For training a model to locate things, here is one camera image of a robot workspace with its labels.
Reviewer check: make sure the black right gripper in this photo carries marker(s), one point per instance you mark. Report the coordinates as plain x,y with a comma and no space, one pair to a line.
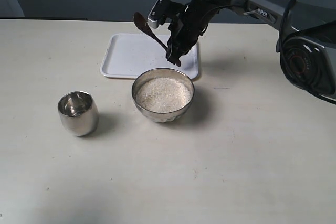
189,26

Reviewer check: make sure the brown wooden spoon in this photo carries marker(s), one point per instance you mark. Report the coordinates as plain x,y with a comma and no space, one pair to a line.
142,24

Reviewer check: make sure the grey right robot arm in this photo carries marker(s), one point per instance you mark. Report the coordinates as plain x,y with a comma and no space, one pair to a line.
306,37

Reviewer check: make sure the steel bowl of rice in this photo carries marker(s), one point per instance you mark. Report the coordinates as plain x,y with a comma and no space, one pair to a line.
162,94

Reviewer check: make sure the shiny steel cup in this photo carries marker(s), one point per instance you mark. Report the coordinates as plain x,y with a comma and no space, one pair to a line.
78,113

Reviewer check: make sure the white rectangular plastic tray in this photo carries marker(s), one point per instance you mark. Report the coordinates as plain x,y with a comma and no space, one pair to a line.
129,55

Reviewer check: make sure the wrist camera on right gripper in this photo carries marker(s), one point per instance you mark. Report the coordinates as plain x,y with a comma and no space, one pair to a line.
163,10

